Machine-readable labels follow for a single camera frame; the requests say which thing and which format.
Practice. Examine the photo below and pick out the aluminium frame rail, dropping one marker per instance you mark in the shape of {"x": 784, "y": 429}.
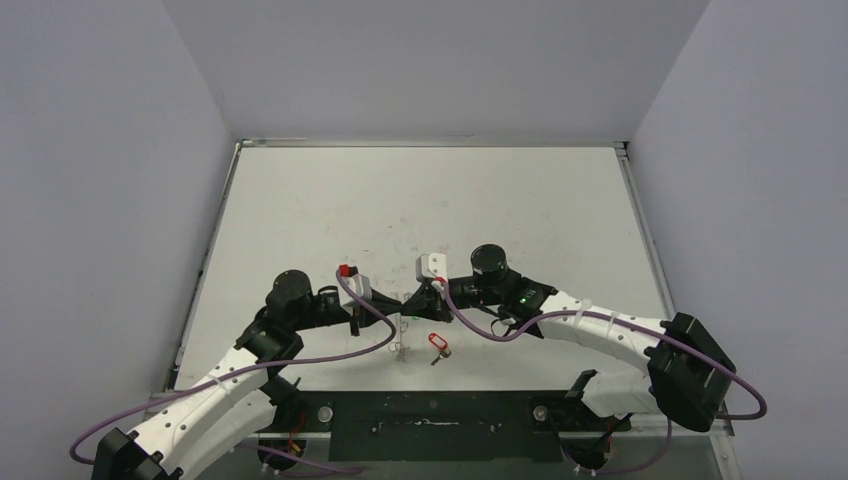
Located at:
{"x": 642, "y": 424}

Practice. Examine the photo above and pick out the key with red tag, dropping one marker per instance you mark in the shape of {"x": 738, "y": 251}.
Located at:
{"x": 442, "y": 347}

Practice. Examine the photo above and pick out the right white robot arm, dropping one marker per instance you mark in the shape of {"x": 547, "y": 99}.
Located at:
{"x": 679, "y": 369}

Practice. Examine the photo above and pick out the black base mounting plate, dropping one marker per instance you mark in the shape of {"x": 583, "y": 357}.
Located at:
{"x": 441, "y": 426}

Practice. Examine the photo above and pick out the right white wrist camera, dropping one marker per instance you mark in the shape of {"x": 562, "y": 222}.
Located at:
{"x": 430, "y": 267}

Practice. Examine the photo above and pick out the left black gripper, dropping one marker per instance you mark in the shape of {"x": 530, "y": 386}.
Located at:
{"x": 393, "y": 304}

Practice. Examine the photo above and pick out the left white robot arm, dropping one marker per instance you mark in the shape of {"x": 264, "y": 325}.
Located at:
{"x": 243, "y": 391}

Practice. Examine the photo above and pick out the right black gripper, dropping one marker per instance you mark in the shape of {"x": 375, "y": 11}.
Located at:
{"x": 439, "y": 299}

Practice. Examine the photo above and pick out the large metal keyring plate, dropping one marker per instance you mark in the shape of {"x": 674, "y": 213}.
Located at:
{"x": 397, "y": 347}

